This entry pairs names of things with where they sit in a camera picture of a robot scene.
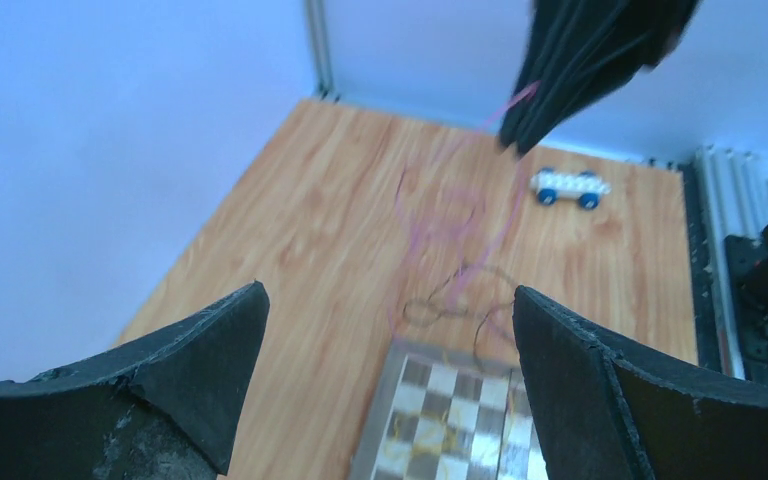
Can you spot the white blue toy car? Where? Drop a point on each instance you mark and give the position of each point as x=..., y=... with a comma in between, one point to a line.
x=586, y=188

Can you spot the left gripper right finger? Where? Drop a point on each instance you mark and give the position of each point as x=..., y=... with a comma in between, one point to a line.
x=608, y=407

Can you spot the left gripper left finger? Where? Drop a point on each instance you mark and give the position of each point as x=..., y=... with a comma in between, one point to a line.
x=163, y=406

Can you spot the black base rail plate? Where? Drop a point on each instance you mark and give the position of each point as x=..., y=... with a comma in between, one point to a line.
x=728, y=189

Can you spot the wooden chessboard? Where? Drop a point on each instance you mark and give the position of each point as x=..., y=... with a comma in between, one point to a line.
x=440, y=414

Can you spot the aluminium frame post right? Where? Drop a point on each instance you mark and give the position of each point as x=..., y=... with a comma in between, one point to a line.
x=320, y=49

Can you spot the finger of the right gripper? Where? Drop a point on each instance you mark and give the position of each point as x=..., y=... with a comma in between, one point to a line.
x=581, y=51

